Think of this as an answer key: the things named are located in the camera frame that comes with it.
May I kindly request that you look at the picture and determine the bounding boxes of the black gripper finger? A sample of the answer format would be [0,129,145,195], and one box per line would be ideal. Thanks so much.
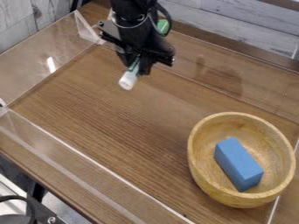
[116,46,139,67]
[139,55,157,75]

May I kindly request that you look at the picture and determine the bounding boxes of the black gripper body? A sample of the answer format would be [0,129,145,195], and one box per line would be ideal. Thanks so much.
[98,14,175,66]

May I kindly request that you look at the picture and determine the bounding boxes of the green Expo marker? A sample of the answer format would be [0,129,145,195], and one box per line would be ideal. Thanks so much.
[118,19,171,90]

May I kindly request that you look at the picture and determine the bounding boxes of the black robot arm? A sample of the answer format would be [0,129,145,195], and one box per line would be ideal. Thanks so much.
[98,0,175,75]

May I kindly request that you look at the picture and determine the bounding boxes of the brown wooden bowl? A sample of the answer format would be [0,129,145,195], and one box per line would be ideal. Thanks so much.
[187,112,295,208]

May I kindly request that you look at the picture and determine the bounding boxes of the blue foam block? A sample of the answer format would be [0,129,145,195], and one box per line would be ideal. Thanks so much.
[214,137,265,192]

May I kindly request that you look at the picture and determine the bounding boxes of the black metal table leg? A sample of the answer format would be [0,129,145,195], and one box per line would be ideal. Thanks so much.
[32,183,47,202]

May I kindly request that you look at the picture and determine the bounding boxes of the clear acrylic corner bracket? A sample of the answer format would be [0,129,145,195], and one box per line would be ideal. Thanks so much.
[74,10,107,46]

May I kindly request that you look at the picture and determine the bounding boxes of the black cable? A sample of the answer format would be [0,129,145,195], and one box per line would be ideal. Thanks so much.
[0,195,36,224]

